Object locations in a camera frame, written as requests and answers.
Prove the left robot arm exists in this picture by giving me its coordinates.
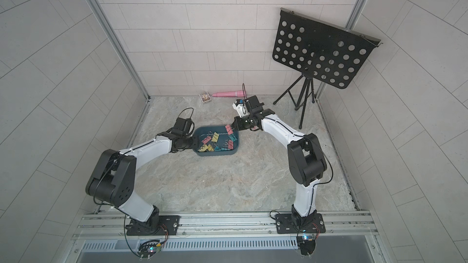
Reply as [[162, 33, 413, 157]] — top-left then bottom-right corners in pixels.
[[85, 130, 196, 236]]

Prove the yellow binder clip upper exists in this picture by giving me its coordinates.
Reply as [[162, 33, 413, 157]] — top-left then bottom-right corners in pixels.
[[212, 132, 219, 142]]

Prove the yellow binder clip lower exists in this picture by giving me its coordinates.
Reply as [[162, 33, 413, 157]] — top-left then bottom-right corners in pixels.
[[198, 144, 210, 152]]

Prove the teal plastic storage box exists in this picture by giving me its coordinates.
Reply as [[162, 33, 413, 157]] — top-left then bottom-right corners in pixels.
[[193, 125, 240, 157]]

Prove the aluminium rail frame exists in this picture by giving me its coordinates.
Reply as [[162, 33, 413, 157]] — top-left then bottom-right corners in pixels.
[[72, 211, 379, 240]]

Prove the right controller board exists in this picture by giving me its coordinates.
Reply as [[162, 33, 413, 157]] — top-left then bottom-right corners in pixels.
[[296, 234, 316, 256]]

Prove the controller board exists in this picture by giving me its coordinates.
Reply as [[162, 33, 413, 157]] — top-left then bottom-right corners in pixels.
[[137, 239, 163, 261], [296, 234, 316, 256]]

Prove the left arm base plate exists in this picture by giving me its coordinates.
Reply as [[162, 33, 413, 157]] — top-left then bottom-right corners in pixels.
[[125, 216, 181, 236]]

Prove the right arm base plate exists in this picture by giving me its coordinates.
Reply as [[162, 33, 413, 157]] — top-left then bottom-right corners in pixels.
[[274, 212, 326, 235]]

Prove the yellow binder clip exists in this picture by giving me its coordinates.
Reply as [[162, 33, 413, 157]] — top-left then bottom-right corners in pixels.
[[212, 132, 219, 142], [198, 144, 210, 152]]

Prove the left controller board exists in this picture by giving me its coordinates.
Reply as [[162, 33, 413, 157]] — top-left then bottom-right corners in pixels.
[[137, 239, 163, 261]]

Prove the pink microphone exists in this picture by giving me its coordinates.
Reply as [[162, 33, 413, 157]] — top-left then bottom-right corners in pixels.
[[212, 90, 245, 98]]

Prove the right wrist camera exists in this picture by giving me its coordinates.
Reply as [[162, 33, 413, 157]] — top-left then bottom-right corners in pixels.
[[232, 96, 264, 118]]

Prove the small card box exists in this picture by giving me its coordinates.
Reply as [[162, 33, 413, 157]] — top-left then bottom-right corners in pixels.
[[199, 91, 212, 103]]

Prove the black music stand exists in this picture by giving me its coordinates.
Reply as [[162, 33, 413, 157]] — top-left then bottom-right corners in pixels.
[[272, 8, 381, 111]]

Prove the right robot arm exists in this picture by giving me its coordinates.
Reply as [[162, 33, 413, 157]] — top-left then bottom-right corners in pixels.
[[232, 105, 327, 228]]

